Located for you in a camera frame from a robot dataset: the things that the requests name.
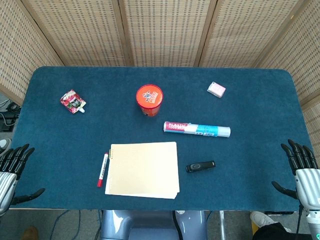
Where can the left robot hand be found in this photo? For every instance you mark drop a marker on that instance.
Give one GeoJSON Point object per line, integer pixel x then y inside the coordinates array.
{"type": "Point", "coordinates": [7, 181]}

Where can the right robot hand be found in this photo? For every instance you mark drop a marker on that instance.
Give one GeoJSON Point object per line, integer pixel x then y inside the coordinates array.
{"type": "Point", "coordinates": [303, 175]}

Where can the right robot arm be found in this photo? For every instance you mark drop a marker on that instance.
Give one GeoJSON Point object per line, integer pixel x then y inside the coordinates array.
{"type": "Point", "coordinates": [314, 222]}

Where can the black clip device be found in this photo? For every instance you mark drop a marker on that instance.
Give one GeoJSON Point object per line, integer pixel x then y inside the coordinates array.
{"type": "Point", "coordinates": [200, 166]}

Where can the grey white sneaker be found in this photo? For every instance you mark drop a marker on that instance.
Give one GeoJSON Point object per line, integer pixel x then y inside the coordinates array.
{"type": "Point", "coordinates": [4, 144]}

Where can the brown shoe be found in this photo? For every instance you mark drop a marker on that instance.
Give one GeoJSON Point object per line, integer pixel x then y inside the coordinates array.
{"type": "Point", "coordinates": [30, 233]}

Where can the red white marker pen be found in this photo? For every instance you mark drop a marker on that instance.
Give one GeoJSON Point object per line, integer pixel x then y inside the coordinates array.
{"type": "Point", "coordinates": [103, 170]}

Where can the red fruit drink pouch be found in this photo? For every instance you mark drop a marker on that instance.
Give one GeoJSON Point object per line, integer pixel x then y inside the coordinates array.
{"type": "Point", "coordinates": [72, 101]}

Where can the plastic food wrap roll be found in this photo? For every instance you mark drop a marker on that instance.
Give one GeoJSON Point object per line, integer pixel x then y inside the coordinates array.
{"type": "Point", "coordinates": [197, 129]}

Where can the pink white tissue pack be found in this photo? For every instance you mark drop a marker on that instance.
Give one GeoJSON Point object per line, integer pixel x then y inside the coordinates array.
{"type": "Point", "coordinates": [216, 89]}

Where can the stack of cream paper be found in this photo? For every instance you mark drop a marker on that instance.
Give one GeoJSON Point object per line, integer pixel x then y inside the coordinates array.
{"type": "Point", "coordinates": [143, 170]}

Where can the blue felt table mat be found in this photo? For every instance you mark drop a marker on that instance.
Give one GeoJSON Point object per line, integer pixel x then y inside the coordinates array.
{"type": "Point", "coordinates": [160, 137]}

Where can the grey robot torso base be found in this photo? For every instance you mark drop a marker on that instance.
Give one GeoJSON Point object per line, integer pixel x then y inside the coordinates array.
{"type": "Point", "coordinates": [152, 225]}

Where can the orange lidded snack can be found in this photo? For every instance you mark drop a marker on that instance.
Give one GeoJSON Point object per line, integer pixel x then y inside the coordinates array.
{"type": "Point", "coordinates": [149, 100]}

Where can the woven bamboo folding screen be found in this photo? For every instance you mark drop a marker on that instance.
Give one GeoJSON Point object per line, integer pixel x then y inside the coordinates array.
{"type": "Point", "coordinates": [160, 32]}

